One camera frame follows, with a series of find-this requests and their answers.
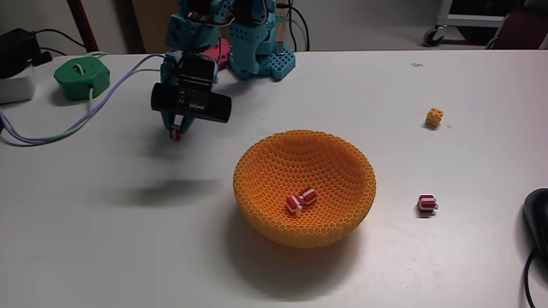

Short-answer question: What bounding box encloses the yellow honeycomb basket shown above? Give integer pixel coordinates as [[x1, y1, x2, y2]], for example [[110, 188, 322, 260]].
[[232, 128, 378, 250]]

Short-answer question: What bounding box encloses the yellow studded cube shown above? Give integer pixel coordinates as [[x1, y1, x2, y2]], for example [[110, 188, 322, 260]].
[[424, 107, 444, 128]]

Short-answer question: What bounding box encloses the brown wooden panel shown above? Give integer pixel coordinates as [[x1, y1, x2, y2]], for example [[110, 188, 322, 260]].
[[130, 0, 183, 55]]

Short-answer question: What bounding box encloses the pink octagonal box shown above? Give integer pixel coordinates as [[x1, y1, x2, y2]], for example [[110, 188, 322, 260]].
[[203, 37, 233, 71]]

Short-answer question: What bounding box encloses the green octagonal box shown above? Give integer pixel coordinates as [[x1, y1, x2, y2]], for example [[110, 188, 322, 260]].
[[53, 56, 111, 102]]

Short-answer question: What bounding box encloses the red pole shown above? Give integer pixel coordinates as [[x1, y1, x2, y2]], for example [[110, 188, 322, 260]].
[[66, 0, 100, 53]]

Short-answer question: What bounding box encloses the black power adapter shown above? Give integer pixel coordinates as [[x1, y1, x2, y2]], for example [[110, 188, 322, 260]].
[[0, 27, 53, 80]]

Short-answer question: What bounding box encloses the white box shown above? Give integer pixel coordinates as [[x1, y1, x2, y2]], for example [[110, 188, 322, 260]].
[[0, 63, 38, 105]]

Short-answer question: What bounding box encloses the white rolling cart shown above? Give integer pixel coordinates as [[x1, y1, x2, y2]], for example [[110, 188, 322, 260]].
[[422, 0, 513, 48]]

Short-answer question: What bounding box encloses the dark red chair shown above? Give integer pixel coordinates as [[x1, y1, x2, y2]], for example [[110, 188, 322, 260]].
[[491, 3, 548, 50]]

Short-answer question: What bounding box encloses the black computer mouse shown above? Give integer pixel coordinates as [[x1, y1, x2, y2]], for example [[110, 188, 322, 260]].
[[522, 187, 548, 258]]

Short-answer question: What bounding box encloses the purple cable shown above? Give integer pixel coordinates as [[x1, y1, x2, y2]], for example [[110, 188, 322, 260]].
[[0, 53, 167, 146]]

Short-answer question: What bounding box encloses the light green cable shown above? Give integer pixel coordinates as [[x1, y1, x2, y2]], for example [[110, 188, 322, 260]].
[[0, 85, 95, 145]]

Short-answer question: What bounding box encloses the black adapter cable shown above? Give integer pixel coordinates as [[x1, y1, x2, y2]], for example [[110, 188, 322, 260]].
[[33, 27, 87, 49]]

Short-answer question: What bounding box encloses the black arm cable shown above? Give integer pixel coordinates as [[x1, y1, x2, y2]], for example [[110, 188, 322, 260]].
[[287, 3, 311, 52]]

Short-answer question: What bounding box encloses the black mouse cable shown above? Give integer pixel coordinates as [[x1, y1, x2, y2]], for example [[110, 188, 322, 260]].
[[523, 247, 541, 308]]

